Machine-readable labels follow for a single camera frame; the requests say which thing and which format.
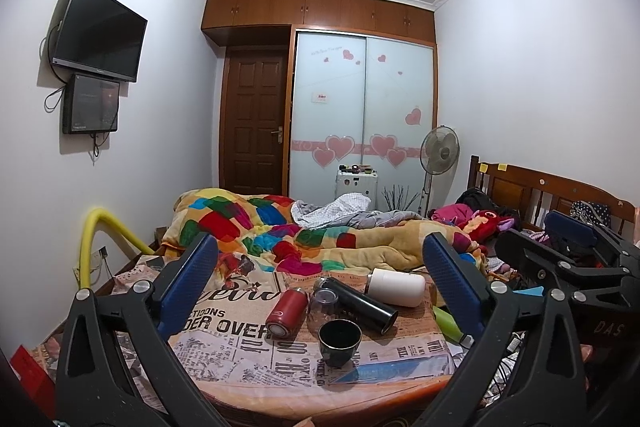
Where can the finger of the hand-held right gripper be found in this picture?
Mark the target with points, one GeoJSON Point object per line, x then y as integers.
{"type": "Point", "coordinates": [570, 227]}
{"type": "Point", "coordinates": [530, 252]}

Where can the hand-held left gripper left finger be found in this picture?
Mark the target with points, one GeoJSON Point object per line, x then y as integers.
{"type": "Point", "coordinates": [187, 287]}

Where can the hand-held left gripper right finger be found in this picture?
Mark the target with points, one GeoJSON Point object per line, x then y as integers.
{"type": "Point", "coordinates": [452, 287]}

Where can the clear glass cup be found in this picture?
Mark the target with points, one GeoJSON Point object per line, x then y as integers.
{"type": "Point", "coordinates": [324, 309]}

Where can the dark green cup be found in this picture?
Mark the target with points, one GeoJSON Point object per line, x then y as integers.
{"type": "Point", "coordinates": [340, 344]}

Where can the dark polka-dot bag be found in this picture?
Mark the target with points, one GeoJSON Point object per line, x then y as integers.
{"type": "Point", "coordinates": [590, 212]}

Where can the green bottle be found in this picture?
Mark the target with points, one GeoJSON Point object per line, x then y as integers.
{"type": "Point", "coordinates": [447, 324]}

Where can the wooden bed headboard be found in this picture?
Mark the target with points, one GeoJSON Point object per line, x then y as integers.
{"type": "Point", "coordinates": [550, 182]}

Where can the red plush toy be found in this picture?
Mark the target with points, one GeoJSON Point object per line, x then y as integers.
{"type": "Point", "coordinates": [487, 224]}

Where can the white thermos bottle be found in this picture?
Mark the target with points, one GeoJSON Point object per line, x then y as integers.
{"type": "Point", "coordinates": [397, 288]}

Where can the pink garment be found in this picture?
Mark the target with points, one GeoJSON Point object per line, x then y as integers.
{"type": "Point", "coordinates": [452, 213]}

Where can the black bag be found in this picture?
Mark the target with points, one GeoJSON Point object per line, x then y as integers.
{"type": "Point", "coordinates": [477, 199]}

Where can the colourful patchwork blanket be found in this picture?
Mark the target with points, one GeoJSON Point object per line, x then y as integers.
{"type": "Point", "coordinates": [225, 217]}

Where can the black thermos bottle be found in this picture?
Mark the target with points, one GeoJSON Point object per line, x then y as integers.
{"type": "Point", "coordinates": [362, 304]}

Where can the grey garment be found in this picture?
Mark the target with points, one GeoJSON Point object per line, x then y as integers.
{"type": "Point", "coordinates": [385, 218]}

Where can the red thermos bottle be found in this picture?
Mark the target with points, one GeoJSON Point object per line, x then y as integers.
{"type": "Point", "coordinates": [286, 313]}

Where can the bundle of dark sticks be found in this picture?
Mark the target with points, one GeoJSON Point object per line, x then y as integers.
{"type": "Point", "coordinates": [400, 199]}

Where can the yellow foam tube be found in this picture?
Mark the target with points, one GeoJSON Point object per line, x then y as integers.
{"type": "Point", "coordinates": [102, 213]}

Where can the white standing fan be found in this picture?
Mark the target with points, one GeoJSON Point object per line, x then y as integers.
{"type": "Point", "coordinates": [440, 150]}

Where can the white box appliance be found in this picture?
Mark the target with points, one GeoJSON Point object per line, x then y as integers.
{"type": "Point", "coordinates": [356, 188]}

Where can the white checked cloth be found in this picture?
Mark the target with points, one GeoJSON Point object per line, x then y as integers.
{"type": "Point", "coordinates": [325, 212]}

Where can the red box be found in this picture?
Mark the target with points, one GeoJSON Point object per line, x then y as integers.
{"type": "Point", "coordinates": [32, 377]}

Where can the brown wooden door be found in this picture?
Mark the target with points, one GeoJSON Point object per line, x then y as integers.
{"type": "Point", "coordinates": [252, 117]}

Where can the frosted sliding door wardrobe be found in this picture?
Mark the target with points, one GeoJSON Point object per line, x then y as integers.
{"type": "Point", "coordinates": [345, 107]}

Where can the wooden overhead cabinet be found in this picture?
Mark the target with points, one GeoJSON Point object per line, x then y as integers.
{"type": "Point", "coordinates": [320, 9]}

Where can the wall socket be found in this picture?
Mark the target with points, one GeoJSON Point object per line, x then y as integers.
{"type": "Point", "coordinates": [102, 253]}

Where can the small black wall monitor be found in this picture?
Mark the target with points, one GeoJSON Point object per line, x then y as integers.
{"type": "Point", "coordinates": [90, 104]}

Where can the wall-mounted black television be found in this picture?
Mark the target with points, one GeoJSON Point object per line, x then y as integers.
{"type": "Point", "coordinates": [100, 32]}

